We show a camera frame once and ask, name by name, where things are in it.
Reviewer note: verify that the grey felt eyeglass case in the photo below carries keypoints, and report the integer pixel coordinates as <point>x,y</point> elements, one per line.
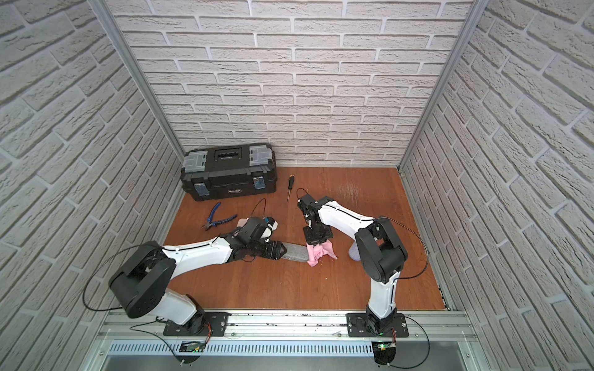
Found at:
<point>295,252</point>

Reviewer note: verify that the lavender eyeglass case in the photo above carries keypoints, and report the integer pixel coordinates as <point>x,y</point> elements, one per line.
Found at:
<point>354,253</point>

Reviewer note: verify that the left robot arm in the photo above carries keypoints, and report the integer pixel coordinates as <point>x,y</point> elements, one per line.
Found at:
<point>141,283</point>

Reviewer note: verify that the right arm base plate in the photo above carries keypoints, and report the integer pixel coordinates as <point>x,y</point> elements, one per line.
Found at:
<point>363,324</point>

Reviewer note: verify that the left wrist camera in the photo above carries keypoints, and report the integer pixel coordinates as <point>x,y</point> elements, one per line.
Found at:
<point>270,227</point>

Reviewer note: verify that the black handled screwdriver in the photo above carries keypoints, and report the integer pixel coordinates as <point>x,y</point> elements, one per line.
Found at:
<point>290,186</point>

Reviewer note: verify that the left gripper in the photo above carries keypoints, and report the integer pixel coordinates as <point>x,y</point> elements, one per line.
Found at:
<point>264,250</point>

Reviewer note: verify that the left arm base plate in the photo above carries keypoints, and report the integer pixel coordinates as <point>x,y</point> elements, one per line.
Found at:
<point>202,324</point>

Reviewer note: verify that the black plastic toolbox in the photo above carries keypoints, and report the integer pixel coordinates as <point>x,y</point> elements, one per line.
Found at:
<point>229,171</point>

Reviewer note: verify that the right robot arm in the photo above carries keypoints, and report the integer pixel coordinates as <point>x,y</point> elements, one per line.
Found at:
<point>379,247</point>

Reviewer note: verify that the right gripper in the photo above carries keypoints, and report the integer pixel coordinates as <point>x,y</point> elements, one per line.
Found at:
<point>311,240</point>

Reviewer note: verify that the pink microfiber cloth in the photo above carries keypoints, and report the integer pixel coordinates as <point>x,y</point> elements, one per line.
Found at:
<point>316,252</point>

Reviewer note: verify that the pink eyeglass case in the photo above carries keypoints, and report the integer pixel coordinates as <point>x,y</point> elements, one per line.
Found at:
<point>242,222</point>

